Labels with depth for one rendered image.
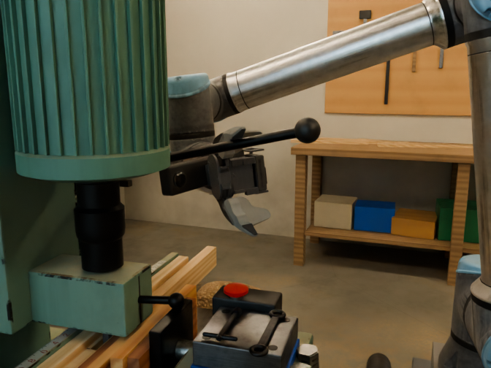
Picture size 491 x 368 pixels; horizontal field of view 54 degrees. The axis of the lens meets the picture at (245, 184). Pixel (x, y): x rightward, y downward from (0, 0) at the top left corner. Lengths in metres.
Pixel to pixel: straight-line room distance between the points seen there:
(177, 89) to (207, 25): 3.31
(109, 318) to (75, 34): 0.33
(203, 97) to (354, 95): 2.95
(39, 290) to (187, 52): 3.72
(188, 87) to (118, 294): 0.45
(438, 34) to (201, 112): 0.47
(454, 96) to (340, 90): 0.82
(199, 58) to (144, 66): 3.69
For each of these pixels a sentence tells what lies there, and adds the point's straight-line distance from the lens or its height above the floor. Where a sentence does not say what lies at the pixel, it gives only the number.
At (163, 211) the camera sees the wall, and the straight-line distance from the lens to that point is 4.55.
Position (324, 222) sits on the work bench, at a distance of 3.54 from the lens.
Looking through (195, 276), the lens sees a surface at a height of 0.92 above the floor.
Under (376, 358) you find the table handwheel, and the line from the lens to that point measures 0.61.
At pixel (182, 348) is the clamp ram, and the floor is 0.96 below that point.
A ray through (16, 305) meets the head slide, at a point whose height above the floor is 1.00.
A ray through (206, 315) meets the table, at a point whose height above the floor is 0.90.
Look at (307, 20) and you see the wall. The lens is 3.93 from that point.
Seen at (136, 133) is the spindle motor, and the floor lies 1.21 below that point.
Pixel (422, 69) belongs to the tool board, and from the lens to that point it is 3.78.
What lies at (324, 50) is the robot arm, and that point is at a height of 1.33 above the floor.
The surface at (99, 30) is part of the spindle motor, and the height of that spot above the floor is 1.31.
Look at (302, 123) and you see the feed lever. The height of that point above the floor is 1.21.
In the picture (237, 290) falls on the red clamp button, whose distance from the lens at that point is 0.58.
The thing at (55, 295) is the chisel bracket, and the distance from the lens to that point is 0.65.
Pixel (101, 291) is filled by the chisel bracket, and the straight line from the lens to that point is 0.61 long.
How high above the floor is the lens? 1.26
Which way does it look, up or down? 12 degrees down
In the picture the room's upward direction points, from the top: straight up
